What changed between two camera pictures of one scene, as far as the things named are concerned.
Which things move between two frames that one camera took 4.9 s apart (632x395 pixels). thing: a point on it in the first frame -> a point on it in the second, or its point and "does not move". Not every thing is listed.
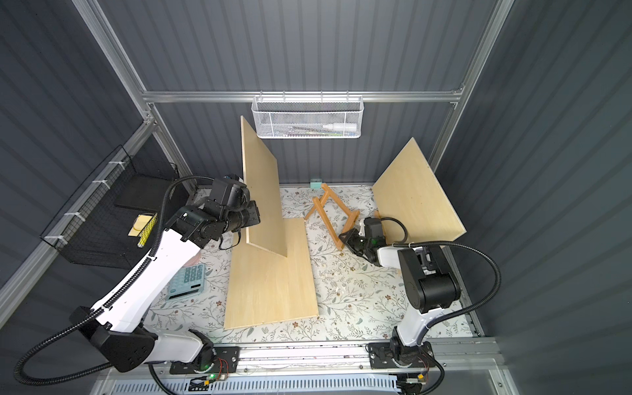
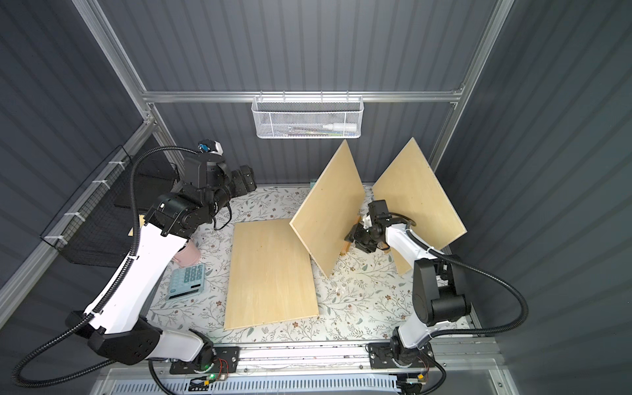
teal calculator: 189,281 does not move
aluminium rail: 462,355 does not move
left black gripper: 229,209 -> 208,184
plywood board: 264,177 -> 327,218
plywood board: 264,286 does not move
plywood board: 413,205 does not move
